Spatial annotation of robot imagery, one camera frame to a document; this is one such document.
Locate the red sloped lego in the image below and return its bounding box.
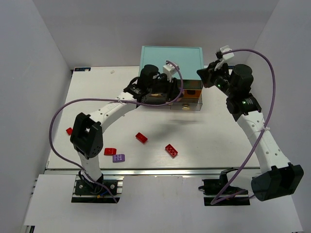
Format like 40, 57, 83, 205
104, 148, 117, 156

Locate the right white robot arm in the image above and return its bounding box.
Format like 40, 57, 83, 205
197, 62, 304, 201

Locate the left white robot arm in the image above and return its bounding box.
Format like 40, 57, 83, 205
70, 63, 182, 183

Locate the teal drawer cabinet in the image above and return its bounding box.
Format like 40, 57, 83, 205
140, 46, 204, 98

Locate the left blue label sticker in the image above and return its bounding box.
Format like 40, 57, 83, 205
74, 67, 91, 72

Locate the purple sloped lego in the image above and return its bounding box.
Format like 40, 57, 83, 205
112, 154, 125, 163

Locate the small red lego left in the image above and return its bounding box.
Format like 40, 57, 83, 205
66, 128, 73, 135

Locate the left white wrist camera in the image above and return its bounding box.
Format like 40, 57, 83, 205
163, 62, 179, 79

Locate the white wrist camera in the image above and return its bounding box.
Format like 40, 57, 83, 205
163, 62, 179, 79
216, 45, 234, 64

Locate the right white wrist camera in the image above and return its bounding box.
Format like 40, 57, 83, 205
216, 45, 234, 64

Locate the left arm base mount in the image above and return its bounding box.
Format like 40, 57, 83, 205
71, 171, 122, 204

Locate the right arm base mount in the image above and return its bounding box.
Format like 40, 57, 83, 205
198, 168, 250, 206

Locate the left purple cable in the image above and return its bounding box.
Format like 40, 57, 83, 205
49, 60, 184, 203

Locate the purple cable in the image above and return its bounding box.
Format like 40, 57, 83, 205
210, 48, 276, 205
49, 60, 184, 203

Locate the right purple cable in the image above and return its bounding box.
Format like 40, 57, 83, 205
210, 48, 276, 205

